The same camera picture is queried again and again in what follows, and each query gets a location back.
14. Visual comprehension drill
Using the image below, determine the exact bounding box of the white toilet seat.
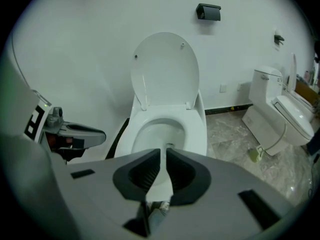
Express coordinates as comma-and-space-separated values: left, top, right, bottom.
129, 31, 200, 111

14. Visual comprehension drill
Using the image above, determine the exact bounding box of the dark blue object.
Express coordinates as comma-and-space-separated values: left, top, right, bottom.
306, 130, 320, 157

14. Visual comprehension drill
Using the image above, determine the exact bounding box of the white toilet with raised lid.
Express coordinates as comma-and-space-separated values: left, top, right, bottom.
280, 52, 315, 123

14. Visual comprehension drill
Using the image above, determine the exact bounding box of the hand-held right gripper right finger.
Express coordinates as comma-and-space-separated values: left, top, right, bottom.
165, 147, 297, 233

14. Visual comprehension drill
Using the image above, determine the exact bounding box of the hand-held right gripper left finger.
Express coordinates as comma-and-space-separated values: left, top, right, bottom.
66, 148, 162, 238

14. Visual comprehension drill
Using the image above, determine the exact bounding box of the small black wall holder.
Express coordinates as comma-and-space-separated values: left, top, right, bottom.
273, 34, 286, 46

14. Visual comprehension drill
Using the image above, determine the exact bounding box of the white toilet bowl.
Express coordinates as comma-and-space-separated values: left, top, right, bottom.
113, 88, 208, 202

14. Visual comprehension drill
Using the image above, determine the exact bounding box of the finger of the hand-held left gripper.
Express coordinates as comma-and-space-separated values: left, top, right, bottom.
52, 147, 85, 165
59, 120, 107, 150

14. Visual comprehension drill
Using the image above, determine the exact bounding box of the black baseboard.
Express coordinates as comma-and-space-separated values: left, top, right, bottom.
204, 103, 254, 116

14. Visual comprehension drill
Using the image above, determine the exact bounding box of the white toilet with tank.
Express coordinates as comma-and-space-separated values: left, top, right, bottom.
241, 64, 315, 157

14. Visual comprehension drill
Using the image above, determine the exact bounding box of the black toilet paper holder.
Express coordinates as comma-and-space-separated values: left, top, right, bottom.
195, 2, 222, 23

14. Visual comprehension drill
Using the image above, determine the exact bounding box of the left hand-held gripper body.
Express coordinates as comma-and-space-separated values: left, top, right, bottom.
23, 88, 86, 165

